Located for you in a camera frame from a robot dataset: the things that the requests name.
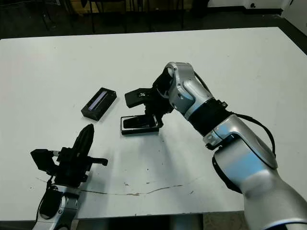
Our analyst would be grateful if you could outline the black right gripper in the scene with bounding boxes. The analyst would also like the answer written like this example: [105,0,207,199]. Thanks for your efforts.
[143,71,174,128]

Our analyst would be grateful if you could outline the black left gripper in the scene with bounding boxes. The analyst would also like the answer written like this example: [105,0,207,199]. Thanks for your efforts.
[54,124,109,188]

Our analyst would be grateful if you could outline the slim black camera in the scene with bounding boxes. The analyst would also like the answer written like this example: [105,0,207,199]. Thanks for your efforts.
[122,116,154,129]

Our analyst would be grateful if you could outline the black box base white insert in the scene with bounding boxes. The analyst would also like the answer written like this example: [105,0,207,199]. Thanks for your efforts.
[119,114,160,137]

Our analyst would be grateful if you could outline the dark robot lower body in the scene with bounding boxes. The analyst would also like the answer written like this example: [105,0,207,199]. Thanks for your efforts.
[79,211,204,230]

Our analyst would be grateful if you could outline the dark waste bin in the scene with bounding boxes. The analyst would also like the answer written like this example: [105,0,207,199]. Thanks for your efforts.
[190,0,210,16]

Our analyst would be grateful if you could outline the white door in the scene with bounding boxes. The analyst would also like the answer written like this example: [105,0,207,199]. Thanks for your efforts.
[281,0,307,29]

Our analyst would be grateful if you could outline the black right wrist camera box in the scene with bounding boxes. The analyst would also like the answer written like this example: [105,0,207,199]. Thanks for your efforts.
[124,88,154,108]

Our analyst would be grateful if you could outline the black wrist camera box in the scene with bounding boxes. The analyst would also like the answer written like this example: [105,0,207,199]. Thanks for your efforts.
[124,88,154,108]
[30,149,55,173]

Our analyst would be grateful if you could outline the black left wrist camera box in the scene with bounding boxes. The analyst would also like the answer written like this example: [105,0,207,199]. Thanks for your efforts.
[30,149,55,173]

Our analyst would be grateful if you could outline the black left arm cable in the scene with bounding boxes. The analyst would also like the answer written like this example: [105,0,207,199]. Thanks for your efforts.
[35,177,54,222]

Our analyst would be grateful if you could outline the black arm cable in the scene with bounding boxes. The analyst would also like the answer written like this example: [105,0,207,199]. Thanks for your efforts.
[35,177,54,222]
[193,71,277,168]

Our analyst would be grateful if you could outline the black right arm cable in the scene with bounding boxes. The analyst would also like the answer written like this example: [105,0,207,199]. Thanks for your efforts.
[193,71,277,168]

